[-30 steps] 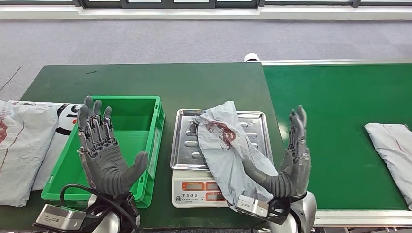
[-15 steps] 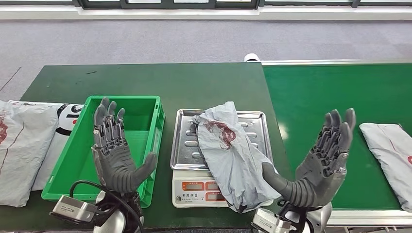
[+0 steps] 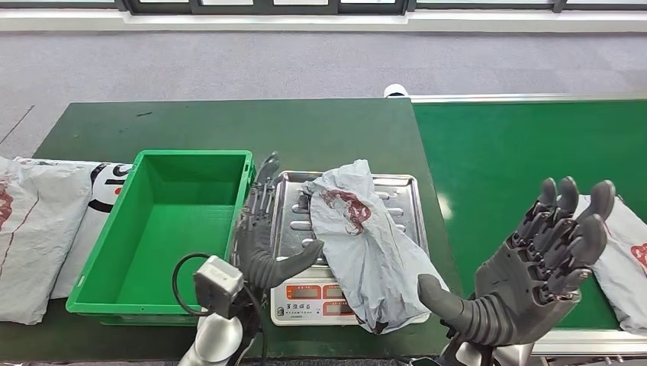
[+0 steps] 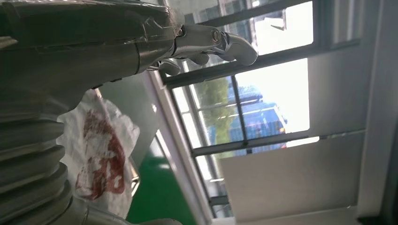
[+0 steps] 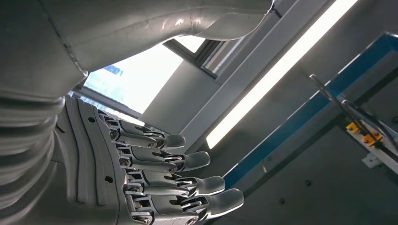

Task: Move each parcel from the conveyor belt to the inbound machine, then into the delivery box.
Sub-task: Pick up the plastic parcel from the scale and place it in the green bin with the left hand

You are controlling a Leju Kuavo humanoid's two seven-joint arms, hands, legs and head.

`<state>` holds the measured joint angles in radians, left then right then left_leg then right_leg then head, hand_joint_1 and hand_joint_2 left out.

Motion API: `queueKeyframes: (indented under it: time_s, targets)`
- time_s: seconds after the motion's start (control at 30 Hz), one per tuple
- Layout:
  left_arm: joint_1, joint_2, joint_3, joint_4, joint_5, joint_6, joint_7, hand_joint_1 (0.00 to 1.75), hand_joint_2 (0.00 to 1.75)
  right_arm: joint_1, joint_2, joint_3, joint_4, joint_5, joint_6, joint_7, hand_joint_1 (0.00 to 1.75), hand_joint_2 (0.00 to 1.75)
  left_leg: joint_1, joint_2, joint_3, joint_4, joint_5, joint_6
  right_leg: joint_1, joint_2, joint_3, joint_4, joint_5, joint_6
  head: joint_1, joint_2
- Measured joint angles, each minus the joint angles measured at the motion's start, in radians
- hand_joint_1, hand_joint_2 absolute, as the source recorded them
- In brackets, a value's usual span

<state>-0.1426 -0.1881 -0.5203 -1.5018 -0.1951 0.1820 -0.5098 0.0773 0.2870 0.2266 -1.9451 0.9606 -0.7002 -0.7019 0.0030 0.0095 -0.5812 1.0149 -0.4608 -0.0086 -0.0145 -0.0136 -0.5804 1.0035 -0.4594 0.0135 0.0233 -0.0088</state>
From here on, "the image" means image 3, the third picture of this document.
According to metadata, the large grey parcel red print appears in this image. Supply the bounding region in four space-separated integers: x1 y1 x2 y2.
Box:
0 155 97 326

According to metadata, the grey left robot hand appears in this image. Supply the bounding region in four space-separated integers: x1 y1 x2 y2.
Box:
231 151 325 293

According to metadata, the grey parcel thin red line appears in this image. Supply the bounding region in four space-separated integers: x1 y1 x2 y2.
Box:
573 194 647 337

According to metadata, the green plastic crate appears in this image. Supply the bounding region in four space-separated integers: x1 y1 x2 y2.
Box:
66 149 256 327

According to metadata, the white scale with steel tray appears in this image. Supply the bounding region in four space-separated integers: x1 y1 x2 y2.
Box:
268 170 433 329

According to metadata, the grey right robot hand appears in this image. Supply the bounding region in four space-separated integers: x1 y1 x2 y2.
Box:
417 175 618 347

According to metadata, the grey parcel dark red print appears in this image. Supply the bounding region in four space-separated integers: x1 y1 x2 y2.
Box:
301 159 449 336

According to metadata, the white window sill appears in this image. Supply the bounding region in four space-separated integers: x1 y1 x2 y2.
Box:
0 7 647 34

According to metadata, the green conveyor belt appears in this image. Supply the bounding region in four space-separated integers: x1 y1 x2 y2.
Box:
411 92 647 355

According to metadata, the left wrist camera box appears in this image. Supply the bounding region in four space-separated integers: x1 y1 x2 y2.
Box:
193 255 245 320

